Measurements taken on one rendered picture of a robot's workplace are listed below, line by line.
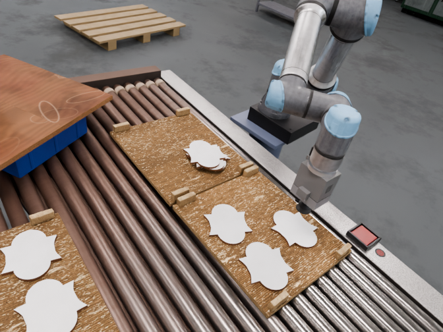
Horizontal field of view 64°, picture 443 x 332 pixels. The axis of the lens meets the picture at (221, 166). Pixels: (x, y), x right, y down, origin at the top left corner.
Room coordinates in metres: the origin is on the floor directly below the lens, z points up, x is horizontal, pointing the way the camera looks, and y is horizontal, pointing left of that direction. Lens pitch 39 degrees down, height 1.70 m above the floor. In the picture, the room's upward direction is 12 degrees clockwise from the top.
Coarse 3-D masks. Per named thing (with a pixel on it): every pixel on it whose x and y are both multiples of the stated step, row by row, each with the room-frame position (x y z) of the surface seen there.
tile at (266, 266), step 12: (252, 252) 0.60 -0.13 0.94; (264, 252) 0.61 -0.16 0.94; (276, 252) 0.62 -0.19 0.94; (252, 264) 0.57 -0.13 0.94; (264, 264) 0.57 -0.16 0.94; (276, 264) 0.58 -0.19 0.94; (252, 276) 0.53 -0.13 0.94; (264, 276) 0.54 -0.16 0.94; (276, 276) 0.55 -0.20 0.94; (276, 288) 0.51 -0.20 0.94
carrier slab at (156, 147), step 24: (168, 120) 1.16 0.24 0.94; (192, 120) 1.20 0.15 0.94; (120, 144) 0.95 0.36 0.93; (144, 144) 0.98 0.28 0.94; (168, 144) 1.01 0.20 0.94; (216, 144) 1.07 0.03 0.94; (144, 168) 0.86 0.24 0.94; (168, 168) 0.88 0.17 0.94; (192, 168) 0.91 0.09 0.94; (168, 192) 0.77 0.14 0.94
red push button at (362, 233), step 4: (360, 228) 0.80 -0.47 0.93; (364, 228) 0.80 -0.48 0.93; (352, 232) 0.77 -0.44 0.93; (356, 232) 0.78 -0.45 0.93; (360, 232) 0.78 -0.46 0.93; (364, 232) 0.78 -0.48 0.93; (368, 232) 0.79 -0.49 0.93; (360, 236) 0.76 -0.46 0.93; (364, 236) 0.76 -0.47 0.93; (368, 236) 0.77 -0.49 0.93; (372, 236) 0.77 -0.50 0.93; (364, 240) 0.75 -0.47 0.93; (368, 240) 0.75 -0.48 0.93; (372, 240) 0.75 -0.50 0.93; (368, 244) 0.73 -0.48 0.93
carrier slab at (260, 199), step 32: (224, 192) 0.82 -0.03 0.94; (256, 192) 0.85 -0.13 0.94; (192, 224) 0.66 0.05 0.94; (256, 224) 0.72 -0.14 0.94; (320, 224) 0.77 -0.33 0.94; (224, 256) 0.58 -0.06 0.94; (288, 256) 0.62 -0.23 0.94; (320, 256) 0.65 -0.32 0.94; (256, 288) 0.50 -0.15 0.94; (288, 288) 0.52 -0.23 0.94
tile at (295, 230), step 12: (276, 216) 0.76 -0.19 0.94; (288, 216) 0.77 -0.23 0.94; (300, 216) 0.78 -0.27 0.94; (276, 228) 0.71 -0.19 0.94; (288, 228) 0.72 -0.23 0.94; (300, 228) 0.73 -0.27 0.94; (312, 228) 0.74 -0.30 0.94; (288, 240) 0.67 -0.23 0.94; (300, 240) 0.68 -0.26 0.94; (312, 240) 0.69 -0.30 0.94
